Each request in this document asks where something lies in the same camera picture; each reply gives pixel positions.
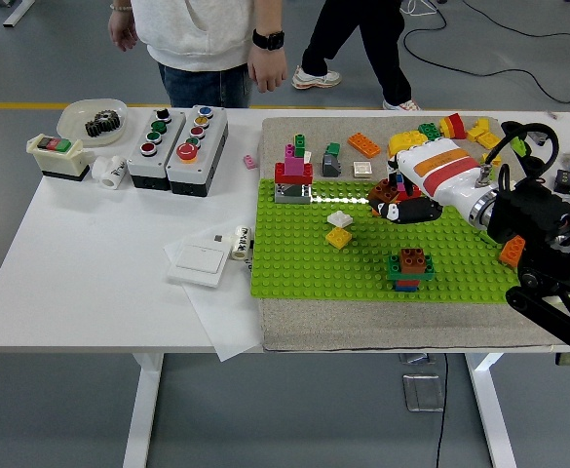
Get person's left hand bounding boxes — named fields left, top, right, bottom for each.
left=247, top=47, right=289, bottom=95

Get person's right hand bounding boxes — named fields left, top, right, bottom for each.
left=107, top=9, right=138, bottom=53

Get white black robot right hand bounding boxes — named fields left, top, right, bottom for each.
left=371, top=137, right=498, bottom=225

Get brown square brick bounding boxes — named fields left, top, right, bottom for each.
left=399, top=248, right=429, bottom=274
left=366, top=178, right=400, bottom=204

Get orange long brick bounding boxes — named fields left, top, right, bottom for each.
left=499, top=236, right=527, bottom=269
left=347, top=132, right=382, bottom=157

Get dark green long brick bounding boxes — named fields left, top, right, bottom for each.
left=387, top=253, right=436, bottom=283

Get dark green chunky brick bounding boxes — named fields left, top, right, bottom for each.
left=418, top=121, right=445, bottom=143

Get red yellow orange curved bricks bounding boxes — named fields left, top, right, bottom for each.
left=438, top=112, right=469, bottom=141

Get yellow brick pair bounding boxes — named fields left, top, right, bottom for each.
left=467, top=117, right=491, bottom=142

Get red pink grey brick tower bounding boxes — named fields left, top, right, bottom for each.
left=273, top=132, right=315, bottom=205

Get grey slope brick green top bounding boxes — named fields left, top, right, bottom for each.
left=321, top=141, right=344, bottom=178

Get green studded baseplate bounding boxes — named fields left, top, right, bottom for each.
left=249, top=177, right=524, bottom=304

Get black wrist watch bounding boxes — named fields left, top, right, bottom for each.
left=251, top=28, right=286, bottom=52

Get person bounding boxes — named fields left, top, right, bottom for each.
left=107, top=0, right=289, bottom=109
left=291, top=0, right=422, bottom=112

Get black tape roll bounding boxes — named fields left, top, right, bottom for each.
left=501, top=120, right=529, bottom=140

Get black metal gear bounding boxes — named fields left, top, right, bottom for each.
left=85, top=109, right=123, bottom=138

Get white plastic bowl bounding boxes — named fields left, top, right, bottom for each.
left=57, top=98, right=130, bottom=147

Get green and grey clip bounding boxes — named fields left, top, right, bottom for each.
left=526, top=122, right=556, bottom=146

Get white distant table foot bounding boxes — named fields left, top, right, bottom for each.
left=2, top=0, right=37, bottom=28

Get grey emergency-stop control box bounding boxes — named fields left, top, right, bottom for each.
left=166, top=104, right=230, bottom=198

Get grey four-button control box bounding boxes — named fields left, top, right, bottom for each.
left=126, top=107, right=188, bottom=190

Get white pipe tee fitting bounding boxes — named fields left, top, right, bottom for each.
left=92, top=154, right=129, bottom=189

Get grey-brown mat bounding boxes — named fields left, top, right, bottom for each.
left=260, top=115, right=570, bottom=353

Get white labelled tube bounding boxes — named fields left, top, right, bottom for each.
left=230, top=224, right=252, bottom=260

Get white table leg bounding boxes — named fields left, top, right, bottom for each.
left=121, top=351, right=165, bottom=468
left=464, top=351, right=517, bottom=468

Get white paper sheet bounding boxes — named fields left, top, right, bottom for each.
left=163, top=241, right=265, bottom=363

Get black ring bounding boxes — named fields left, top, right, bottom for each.
left=521, top=155, right=549, bottom=177

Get long black floor cable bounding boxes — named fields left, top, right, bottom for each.
left=402, top=0, right=570, bottom=118

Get cream red-green switch box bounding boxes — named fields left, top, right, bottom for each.
left=25, top=134, right=93, bottom=182

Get white floor cable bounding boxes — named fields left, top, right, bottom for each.
left=401, top=0, right=439, bottom=17

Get black power cable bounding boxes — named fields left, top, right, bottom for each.
left=434, top=351, right=449, bottom=468

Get white wall switch plate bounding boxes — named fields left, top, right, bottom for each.
left=167, top=242, right=231, bottom=289

